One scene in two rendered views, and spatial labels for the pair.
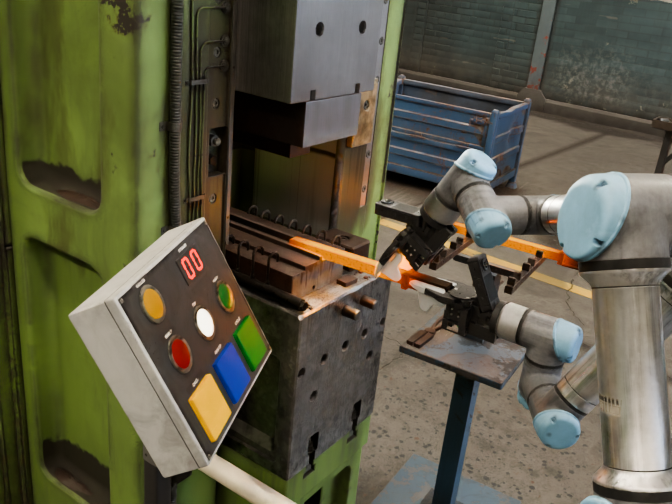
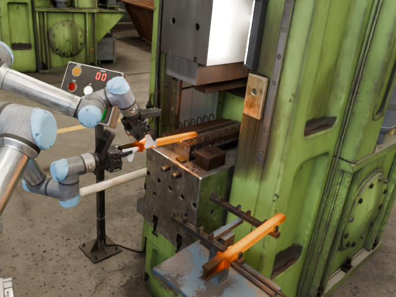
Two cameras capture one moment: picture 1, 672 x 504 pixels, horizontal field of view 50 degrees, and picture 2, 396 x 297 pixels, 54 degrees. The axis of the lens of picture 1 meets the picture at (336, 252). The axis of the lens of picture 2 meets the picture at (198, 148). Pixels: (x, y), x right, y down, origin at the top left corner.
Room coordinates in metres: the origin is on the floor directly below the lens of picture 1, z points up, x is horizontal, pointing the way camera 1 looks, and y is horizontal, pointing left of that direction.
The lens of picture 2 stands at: (1.96, -1.58, 1.73)
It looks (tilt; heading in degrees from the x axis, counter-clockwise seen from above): 25 degrees down; 101
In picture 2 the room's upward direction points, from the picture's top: 6 degrees clockwise
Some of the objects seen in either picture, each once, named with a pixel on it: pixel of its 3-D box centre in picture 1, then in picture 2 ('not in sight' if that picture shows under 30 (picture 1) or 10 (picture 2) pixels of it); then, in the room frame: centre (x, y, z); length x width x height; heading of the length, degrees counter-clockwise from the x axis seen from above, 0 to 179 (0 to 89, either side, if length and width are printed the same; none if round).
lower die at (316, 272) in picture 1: (251, 246); (207, 135); (1.65, 0.21, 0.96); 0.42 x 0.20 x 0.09; 56
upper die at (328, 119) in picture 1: (259, 100); (215, 64); (1.65, 0.21, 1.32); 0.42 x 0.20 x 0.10; 56
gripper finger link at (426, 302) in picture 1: (425, 297); not in sight; (1.38, -0.20, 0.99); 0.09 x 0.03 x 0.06; 60
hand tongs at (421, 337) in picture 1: (460, 308); (257, 280); (2.01, -0.40, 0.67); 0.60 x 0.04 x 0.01; 147
